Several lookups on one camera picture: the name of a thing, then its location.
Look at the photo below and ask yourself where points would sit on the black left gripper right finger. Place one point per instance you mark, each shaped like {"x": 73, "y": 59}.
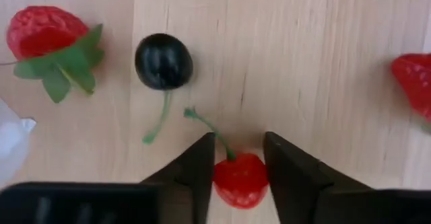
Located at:
{"x": 293, "y": 183}

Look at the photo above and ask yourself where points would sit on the red toy cherry green stem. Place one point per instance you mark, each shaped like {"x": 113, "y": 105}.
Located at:
{"x": 240, "y": 183}

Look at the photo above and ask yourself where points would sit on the black toy cherry green stem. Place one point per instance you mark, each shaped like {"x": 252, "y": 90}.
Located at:
{"x": 164, "y": 61}

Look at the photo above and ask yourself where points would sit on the clear plastic tupperware container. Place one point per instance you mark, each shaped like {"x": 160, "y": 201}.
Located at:
{"x": 11, "y": 150}

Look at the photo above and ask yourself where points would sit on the red toy strawberry green leaves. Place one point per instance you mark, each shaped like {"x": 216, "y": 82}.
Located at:
{"x": 414, "y": 79}
{"x": 40, "y": 32}

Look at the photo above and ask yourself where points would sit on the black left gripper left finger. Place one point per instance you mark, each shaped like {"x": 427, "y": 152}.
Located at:
{"x": 192, "y": 190}

